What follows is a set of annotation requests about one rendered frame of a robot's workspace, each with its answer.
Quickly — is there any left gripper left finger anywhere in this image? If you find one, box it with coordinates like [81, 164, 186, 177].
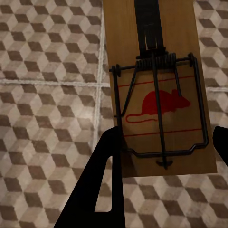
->
[54, 126, 125, 228]

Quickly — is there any mousetrap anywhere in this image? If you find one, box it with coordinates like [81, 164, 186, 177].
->
[102, 0, 218, 178]

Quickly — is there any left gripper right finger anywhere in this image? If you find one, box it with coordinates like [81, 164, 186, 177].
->
[213, 126, 228, 166]

